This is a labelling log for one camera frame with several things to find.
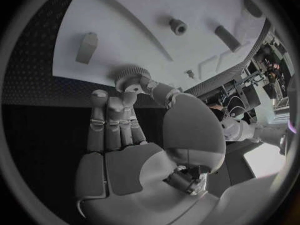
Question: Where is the white cable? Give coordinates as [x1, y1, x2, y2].
[229, 105, 254, 122]
[223, 95, 249, 117]

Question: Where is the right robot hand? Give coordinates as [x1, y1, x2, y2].
[73, 76, 228, 225]

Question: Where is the grey block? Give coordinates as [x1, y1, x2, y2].
[75, 32, 99, 65]

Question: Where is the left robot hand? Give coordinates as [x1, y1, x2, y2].
[208, 102, 227, 122]

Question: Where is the grey gear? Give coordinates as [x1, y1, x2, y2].
[113, 65, 152, 94]

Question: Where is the grey long cylinder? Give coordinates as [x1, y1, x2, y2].
[243, 0, 264, 18]
[213, 25, 242, 53]

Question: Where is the workshop equipment rack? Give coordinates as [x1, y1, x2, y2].
[201, 29, 295, 117]

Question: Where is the white task board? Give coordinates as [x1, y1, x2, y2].
[51, 0, 269, 93]

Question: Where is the grey short cylinder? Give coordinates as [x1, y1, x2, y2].
[167, 18, 189, 36]

